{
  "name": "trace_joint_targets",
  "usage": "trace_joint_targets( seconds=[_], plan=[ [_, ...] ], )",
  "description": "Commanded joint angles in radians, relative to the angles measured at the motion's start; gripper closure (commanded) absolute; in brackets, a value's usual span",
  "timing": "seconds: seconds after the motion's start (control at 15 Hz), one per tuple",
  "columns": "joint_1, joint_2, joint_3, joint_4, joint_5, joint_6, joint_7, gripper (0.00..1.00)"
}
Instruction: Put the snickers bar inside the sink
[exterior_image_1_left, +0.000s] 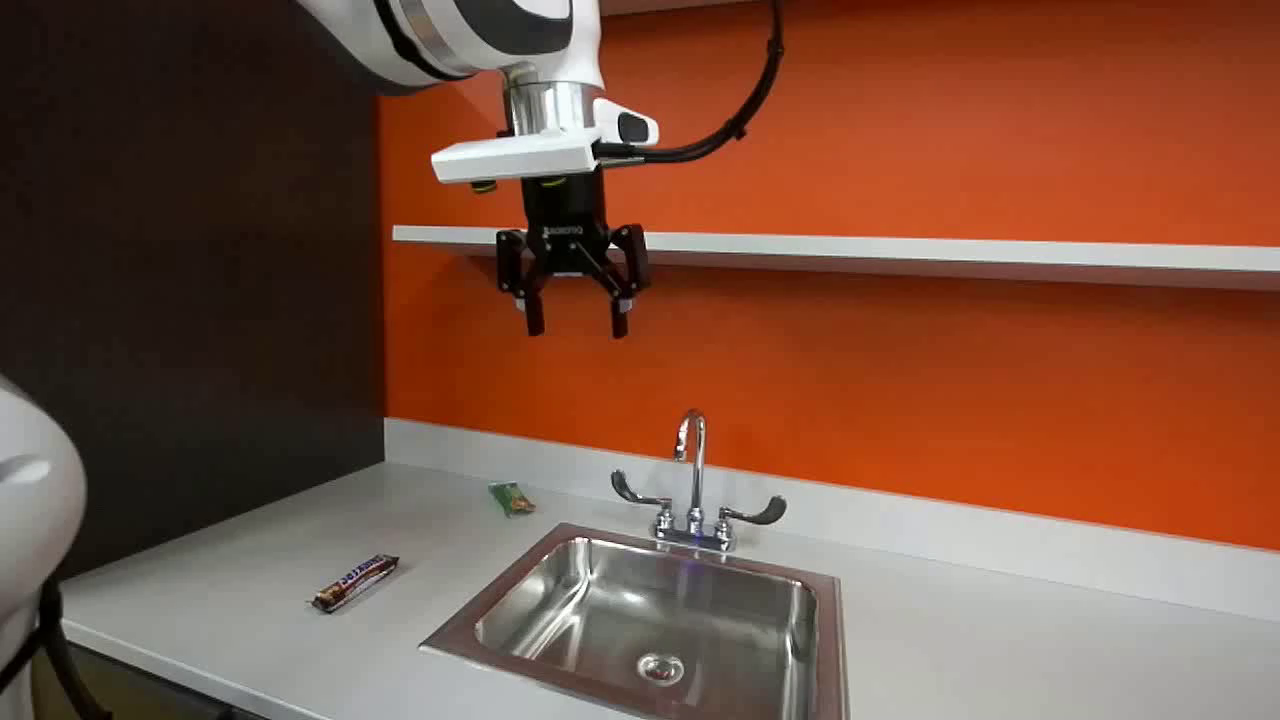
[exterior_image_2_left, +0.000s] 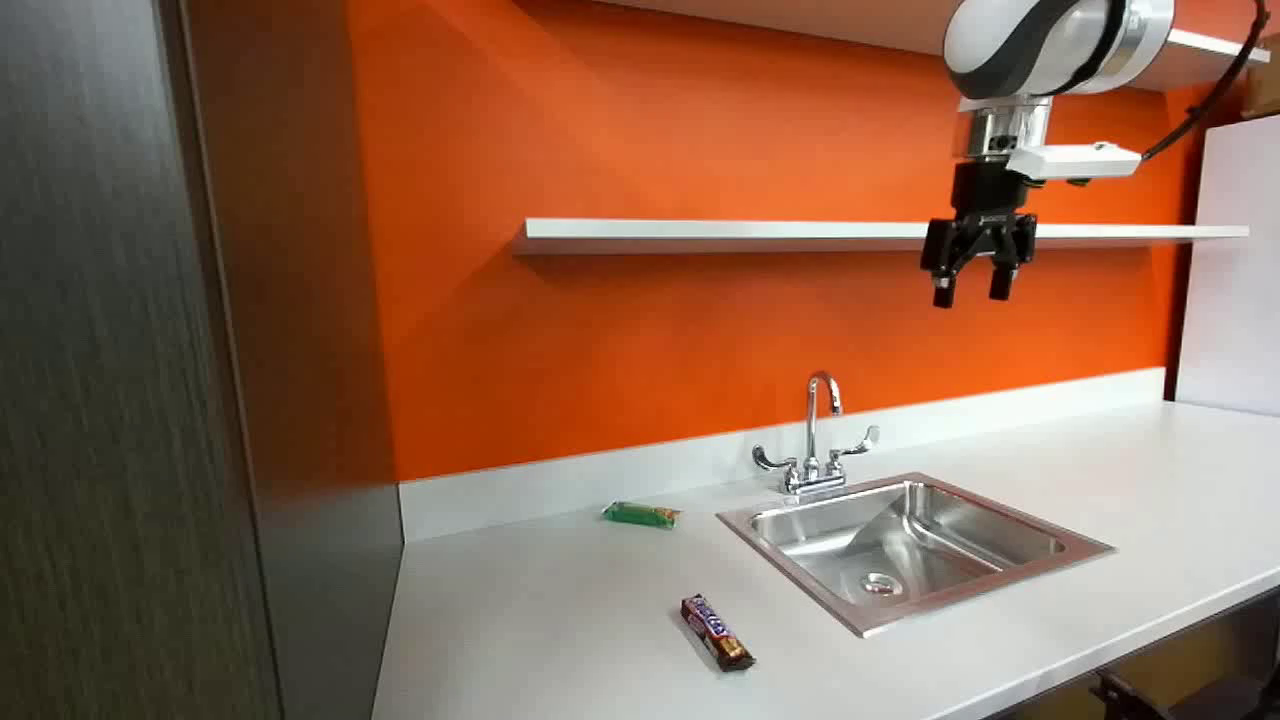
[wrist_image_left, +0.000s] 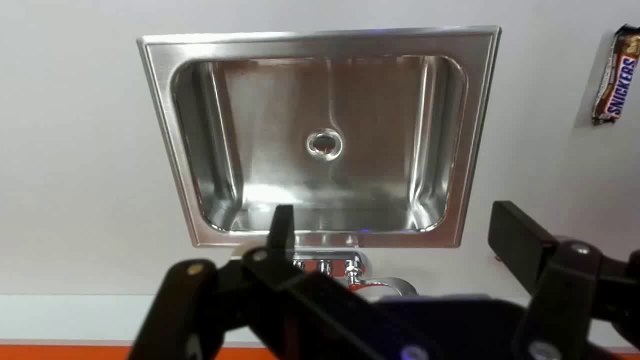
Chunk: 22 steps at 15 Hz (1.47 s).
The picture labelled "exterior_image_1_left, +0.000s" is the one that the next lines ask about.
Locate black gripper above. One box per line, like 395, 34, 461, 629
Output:
493, 173, 658, 345

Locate brown snickers bar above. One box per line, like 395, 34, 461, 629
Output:
307, 553, 405, 622

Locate stainless steel sink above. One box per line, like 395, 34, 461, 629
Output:
418, 521, 856, 720

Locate green snack packet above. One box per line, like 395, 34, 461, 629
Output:
484, 476, 540, 524

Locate dark wood cabinet panel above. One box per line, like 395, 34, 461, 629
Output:
0, 0, 394, 581

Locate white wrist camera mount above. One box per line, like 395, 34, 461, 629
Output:
428, 91, 665, 188

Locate chrome two-handle faucet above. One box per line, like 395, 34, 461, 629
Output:
610, 405, 792, 564

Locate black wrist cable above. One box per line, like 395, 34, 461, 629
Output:
622, 0, 789, 167

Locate white wall shelf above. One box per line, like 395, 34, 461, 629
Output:
390, 222, 1280, 296

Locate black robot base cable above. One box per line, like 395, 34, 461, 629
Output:
0, 575, 112, 720

